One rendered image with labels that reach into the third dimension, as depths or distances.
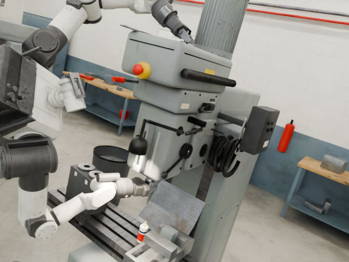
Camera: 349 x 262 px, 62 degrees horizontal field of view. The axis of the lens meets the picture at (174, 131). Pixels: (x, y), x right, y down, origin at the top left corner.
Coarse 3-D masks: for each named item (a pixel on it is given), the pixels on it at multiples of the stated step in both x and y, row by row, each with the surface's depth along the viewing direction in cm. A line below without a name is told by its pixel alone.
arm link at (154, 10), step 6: (144, 0) 120; (150, 0) 118; (156, 0) 119; (162, 0) 118; (168, 0) 121; (144, 6) 125; (150, 6) 120; (156, 6) 118; (162, 6) 117; (150, 12) 124; (156, 12) 119
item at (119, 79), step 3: (114, 78) 107; (117, 78) 108; (120, 78) 110; (123, 78) 111; (114, 81) 108; (117, 81) 109; (120, 81) 110; (123, 81) 111; (126, 81) 113; (129, 81) 114; (132, 81) 116; (135, 81) 117; (138, 81) 119
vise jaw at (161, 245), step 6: (144, 234) 127; (150, 234) 128; (156, 234) 129; (144, 240) 128; (150, 240) 126; (156, 240) 125; (162, 240) 126; (168, 240) 128; (150, 246) 126; (156, 246) 124; (162, 246) 123; (168, 246) 123; (174, 246) 124; (162, 252) 123; (168, 252) 121; (174, 252) 123; (168, 258) 121
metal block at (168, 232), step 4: (164, 228) 130; (168, 228) 131; (172, 228) 132; (160, 232) 130; (164, 232) 129; (168, 232) 128; (172, 232) 129; (176, 232) 130; (164, 236) 129; (168, 236) 128; (172, 236) 127; (176, 236) 131; (172, 240) 129
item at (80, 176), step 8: (72, 168) 155; (80, 168) 153; (88, 168) 155; (96, 168) 160; (72, 176) 155; (80, 176) 150; (88, 176) 149; (72, 184) 155; (80, 184) 150; (88, 184) 146; (72, 192) 156; (80, 192) 151; (88, 192) 146; (104, 208) 155
